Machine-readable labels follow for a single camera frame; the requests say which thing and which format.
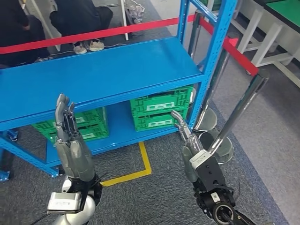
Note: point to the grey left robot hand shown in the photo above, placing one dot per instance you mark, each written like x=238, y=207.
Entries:
x=77, y=158

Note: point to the red barrier belt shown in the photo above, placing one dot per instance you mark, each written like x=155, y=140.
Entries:
x=243, y=59
x=93, y=34

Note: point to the chrome barrier stanchion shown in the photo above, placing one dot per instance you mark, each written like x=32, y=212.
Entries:
x=239, y=109
x=218, y=80
x=193, y=37

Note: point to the blue metal shelf rack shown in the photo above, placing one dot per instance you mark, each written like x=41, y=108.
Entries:
x=105, y=71

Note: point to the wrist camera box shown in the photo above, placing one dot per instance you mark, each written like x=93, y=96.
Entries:
x=63, y=203
x=211, y=175

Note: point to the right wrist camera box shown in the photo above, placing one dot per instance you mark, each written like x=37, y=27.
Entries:
x=211, y=175

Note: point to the white table green top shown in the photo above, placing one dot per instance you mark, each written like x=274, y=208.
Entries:
x=288, y=9

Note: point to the person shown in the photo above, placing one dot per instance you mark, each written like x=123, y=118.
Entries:
x=13, y=31
x=79, y=15

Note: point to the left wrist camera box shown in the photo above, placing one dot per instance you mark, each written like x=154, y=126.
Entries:
x=63, y=203

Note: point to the green plastic crate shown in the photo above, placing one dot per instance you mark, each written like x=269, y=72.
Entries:
x=93, y=135
x=159, y=124
x=159, y=99
x=93, y=116

